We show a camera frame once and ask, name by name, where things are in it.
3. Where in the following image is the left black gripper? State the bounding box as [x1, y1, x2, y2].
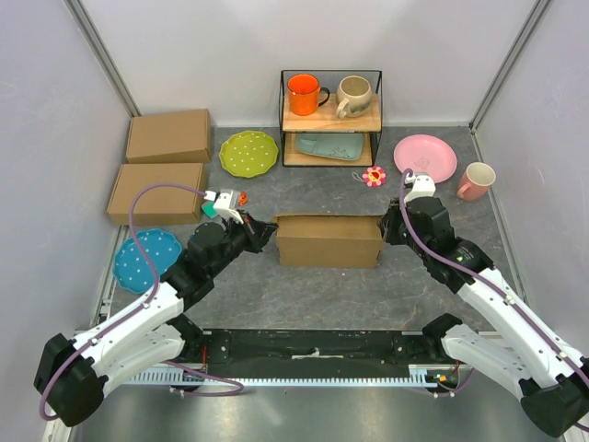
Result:
[209, 210, 279, 278]

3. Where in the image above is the brown cardboard box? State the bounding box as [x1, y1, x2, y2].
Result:
[272, 214, 384, 269]

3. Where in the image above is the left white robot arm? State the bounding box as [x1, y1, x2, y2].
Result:
[33, 211, 278, 427]

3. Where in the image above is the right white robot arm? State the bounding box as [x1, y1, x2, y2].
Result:
[378, 197, 588, 437]

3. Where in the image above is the front folded cardboard box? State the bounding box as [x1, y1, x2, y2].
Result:
[107, 163, 208, 227]

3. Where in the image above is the folded cardboard box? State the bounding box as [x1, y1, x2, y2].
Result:
[107, 163, 208, 227]
[125, 109, 213, 164]

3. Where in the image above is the rear folded cardboard box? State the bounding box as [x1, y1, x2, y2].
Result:
[125, 109, 213, 164]

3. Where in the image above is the green dotted plate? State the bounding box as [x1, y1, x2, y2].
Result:
[219, 131, 279, 179]

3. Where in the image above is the pink plate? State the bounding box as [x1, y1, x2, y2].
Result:
[393, 134, 457, 183]

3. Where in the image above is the teal rectangular dish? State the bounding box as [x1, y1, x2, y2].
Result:
[295, 133, 364, 161]

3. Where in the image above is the pink mug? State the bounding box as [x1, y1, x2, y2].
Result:
[456, 162, 496, 202]

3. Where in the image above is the beige ceramic mug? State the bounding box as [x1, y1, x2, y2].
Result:
[336, 76, 373, 119]

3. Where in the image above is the blue dotted plate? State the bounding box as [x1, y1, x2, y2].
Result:
[112, 228, 182, 296]

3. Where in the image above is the orange mug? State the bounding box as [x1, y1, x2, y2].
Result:
[287, 74, 330, 116]

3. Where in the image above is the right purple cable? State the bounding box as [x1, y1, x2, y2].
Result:
[398, 168, 589, 400]

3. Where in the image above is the purple cable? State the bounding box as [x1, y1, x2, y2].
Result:
[398, 168, 589, 400]
[39, 182, 245, 421]

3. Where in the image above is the pink flower plush keychain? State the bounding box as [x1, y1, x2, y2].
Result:
[352, 166, 387, 188]

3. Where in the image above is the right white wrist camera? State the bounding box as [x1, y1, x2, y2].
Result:
[403, 172, 436, 203]

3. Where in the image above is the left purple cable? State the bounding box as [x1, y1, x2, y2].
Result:
[39, 182, 245, 421]

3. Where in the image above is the black wire wooden shelf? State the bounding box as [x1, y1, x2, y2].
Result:
[279, 69, 383, 168]

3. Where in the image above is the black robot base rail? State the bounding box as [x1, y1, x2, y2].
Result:
[179, 329, 454, 366]

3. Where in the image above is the white slotted cable duct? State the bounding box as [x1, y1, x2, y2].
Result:
[124, 365, 455, 388]

